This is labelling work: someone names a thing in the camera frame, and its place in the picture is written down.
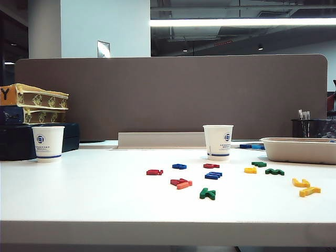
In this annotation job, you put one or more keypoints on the ceiling light strip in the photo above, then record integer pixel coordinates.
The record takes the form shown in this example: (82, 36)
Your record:
(236, 22)

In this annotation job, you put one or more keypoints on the dark blue case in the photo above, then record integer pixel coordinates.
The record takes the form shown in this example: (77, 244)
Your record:
(15, 141)

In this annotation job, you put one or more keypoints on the yellow box with letter Y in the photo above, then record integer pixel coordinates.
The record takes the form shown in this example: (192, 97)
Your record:
(34, 97)

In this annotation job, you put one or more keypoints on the beige pulp tray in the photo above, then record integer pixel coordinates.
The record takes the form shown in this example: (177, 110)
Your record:
(296, 152)

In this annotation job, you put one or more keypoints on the blue letter m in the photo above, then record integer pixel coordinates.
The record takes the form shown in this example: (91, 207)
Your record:
(212, 175)

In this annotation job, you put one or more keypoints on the green letter s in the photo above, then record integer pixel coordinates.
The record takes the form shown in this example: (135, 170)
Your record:
(274, 172)

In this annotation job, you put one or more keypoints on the green letter k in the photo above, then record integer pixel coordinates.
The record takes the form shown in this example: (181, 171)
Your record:
(204, 194)

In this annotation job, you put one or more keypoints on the teal magnet number pack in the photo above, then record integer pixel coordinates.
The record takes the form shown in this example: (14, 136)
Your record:
(250, 146)

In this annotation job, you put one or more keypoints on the black mesh pen holder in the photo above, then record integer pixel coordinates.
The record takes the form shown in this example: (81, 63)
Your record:
(301, 128)

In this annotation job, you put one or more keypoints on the small standing sign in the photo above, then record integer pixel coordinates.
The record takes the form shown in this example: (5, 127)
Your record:
(103, 49)

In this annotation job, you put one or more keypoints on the red magnetic letter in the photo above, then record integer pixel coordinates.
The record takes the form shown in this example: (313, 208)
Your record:
(176, 181)
(210, 166)
(153, 172)

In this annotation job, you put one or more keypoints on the yellow magnetic letter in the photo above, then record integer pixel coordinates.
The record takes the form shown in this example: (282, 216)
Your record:
(299, 183)
(250, 170)

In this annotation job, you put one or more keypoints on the orange magnetic letter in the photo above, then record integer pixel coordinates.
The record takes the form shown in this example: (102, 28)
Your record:
(184, 185)

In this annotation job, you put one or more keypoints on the yellow and blue box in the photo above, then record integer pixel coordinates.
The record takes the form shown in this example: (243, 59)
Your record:
(39, 116)

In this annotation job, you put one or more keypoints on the green magnetic letter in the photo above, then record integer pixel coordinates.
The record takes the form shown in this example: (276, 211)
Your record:
(260, 164)

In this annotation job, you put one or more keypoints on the white paper cup blue logo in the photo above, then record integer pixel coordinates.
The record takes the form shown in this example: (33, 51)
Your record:
(51, 143)
(214, 141)

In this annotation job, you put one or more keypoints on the blue magnetic letter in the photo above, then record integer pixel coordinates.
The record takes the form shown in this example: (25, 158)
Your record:
(179, 166)

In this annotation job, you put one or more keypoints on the brown desk partition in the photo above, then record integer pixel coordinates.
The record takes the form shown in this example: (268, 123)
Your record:
(170, 97)

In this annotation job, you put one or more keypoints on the white pen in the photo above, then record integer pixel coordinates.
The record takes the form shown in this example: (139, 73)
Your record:
(306, 115)
(300, 114)

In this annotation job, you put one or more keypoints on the yellow letter y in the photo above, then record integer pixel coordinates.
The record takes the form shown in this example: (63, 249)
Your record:
(309, 191)

